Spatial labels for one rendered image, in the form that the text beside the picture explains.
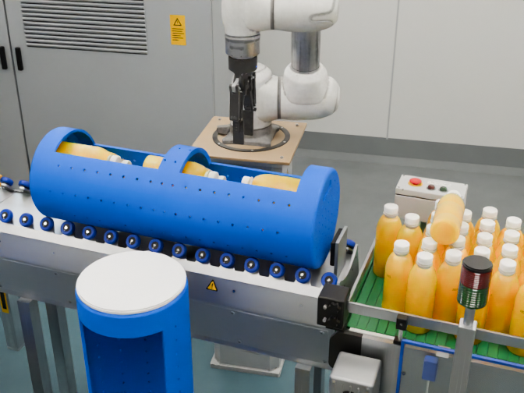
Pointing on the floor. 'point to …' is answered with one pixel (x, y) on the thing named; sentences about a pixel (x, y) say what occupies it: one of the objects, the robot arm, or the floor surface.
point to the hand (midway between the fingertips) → (243, 129)
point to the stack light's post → (462, 357)
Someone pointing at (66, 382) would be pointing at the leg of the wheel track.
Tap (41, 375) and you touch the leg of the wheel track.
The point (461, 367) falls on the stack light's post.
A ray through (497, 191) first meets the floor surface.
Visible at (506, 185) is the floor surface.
